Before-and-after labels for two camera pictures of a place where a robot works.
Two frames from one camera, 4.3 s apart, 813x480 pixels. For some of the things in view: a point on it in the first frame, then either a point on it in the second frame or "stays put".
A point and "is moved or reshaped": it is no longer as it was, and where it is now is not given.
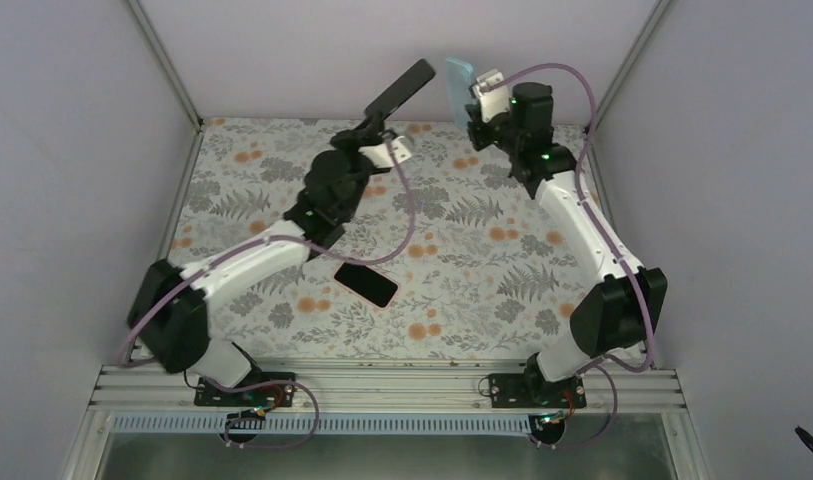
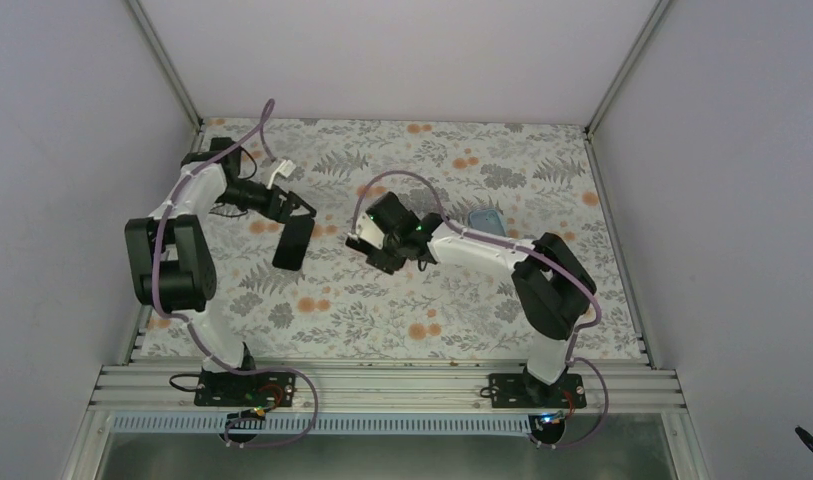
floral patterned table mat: x=455 y=255 stays put
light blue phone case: x=461 y=76 → x=488 y=220
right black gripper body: x=513 y=138 → x=380 y=261
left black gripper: x=340 y=140 → x=292 y=201
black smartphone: x=401 y=87 is moved or reshaped
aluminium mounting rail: x=142 y=389 stays put
